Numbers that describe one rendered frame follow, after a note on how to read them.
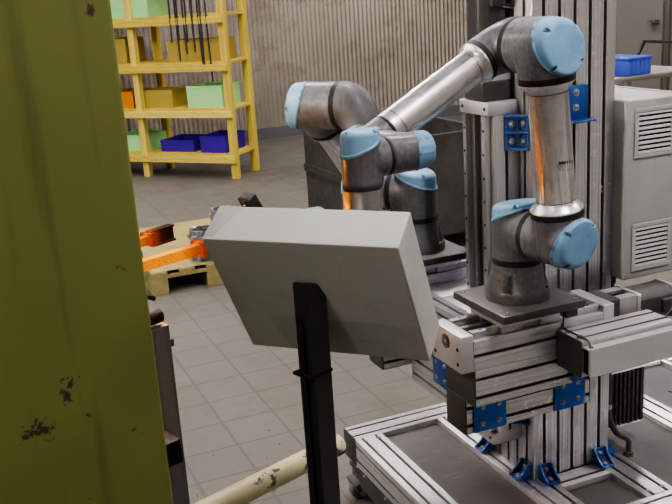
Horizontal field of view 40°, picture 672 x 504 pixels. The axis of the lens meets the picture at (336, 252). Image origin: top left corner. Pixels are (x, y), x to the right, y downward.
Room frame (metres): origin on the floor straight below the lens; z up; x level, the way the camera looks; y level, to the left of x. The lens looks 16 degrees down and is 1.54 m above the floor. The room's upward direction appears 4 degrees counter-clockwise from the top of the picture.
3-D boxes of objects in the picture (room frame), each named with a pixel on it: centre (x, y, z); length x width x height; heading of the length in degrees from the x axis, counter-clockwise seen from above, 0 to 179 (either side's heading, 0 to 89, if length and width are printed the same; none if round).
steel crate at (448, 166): (5.65, -0.39, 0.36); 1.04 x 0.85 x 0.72; 20
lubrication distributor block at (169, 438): (1.44, 0.32, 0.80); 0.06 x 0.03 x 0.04; 42
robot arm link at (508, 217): (2.05, -0.43, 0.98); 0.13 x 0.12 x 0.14; 30
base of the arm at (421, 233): (2.52, -0.24, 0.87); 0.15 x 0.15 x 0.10
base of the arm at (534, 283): (2.06, -0.42, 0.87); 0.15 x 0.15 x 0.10
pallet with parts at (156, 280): (5.40, 0.89, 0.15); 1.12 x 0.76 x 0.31; 25
